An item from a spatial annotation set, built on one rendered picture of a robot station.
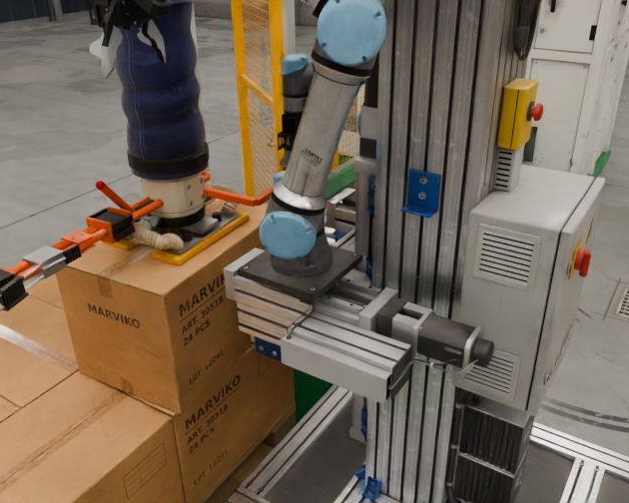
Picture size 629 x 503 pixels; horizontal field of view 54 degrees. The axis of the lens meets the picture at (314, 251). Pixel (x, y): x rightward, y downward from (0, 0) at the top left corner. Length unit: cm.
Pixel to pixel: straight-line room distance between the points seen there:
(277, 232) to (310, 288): 20
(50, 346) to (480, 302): 142
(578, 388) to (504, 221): 168
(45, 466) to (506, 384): 117
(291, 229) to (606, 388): 199
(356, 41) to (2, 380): 152
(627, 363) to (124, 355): 220
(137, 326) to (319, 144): 80
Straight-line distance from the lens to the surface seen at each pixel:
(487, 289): 141
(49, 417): 197
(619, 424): 282
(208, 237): 183
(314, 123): 119
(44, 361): 219
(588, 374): 302
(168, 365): 176
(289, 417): 246
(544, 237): 132
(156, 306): 166
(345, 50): 113
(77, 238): 164
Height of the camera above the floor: 178
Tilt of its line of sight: 28 degrees down
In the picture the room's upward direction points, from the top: 1 degrees counter-clockwise
